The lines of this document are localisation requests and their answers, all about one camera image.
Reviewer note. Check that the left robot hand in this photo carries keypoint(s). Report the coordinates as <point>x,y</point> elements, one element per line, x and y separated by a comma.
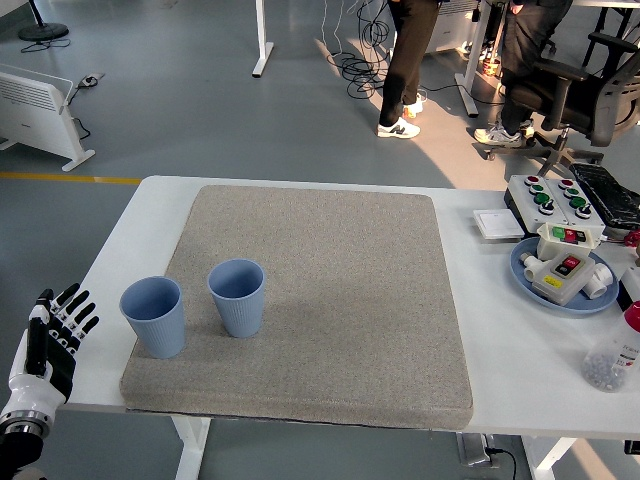
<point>40,390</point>

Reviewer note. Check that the blue ribbed cup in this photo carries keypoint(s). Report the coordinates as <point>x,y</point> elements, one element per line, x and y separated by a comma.
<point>237,315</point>
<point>155,330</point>

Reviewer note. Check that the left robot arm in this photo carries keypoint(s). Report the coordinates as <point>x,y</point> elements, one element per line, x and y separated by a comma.
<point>22,440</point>

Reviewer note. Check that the white push-button control box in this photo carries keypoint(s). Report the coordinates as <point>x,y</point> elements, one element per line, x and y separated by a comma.
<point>590,197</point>
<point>525,200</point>

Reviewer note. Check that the white table leg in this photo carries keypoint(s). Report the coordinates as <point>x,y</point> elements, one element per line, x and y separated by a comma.
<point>192,450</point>
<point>550,462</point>

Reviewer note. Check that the white panel heater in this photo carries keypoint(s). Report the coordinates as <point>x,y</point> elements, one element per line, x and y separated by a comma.
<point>447,25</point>
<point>35,115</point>

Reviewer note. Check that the grey-brown mat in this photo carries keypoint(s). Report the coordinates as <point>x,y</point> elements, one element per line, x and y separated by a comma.
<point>325,300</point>

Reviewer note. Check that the grey floor socket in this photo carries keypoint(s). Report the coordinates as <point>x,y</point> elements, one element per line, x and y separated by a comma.
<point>91,79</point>

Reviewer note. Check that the black fan stand base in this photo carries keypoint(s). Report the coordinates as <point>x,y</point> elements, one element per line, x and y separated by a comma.
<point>44,31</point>

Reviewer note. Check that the white desk leg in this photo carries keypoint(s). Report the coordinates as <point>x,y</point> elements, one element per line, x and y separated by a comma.
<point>472,65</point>
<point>263,45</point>

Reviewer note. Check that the person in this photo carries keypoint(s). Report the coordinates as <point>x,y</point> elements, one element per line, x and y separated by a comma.
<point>405,60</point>
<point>525,50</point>

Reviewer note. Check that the blue plate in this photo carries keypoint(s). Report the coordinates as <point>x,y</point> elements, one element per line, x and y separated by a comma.
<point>525,290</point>

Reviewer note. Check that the white pipe fitting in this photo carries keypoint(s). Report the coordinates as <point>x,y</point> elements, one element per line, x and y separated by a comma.
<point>600,280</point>
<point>531,267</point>

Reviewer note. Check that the clear bottle with red cap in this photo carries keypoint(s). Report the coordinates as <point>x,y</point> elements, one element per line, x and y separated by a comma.
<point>607,367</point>

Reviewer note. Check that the black wrapped keyboard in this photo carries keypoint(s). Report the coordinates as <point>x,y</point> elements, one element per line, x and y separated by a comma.
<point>607,192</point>

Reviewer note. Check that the black office chair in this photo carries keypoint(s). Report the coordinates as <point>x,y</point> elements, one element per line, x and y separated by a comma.
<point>575,105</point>

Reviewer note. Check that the red small object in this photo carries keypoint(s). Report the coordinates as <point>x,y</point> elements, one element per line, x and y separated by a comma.
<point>634,241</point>

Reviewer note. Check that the white wall switch plate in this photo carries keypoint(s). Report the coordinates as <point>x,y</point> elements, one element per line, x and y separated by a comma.
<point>497,224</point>

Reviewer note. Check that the grey red rocker switch box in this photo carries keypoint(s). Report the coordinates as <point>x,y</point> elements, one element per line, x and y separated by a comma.
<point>560,287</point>

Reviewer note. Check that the white green-red button switch box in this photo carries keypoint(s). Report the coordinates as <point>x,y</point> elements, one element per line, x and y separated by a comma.
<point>550,245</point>

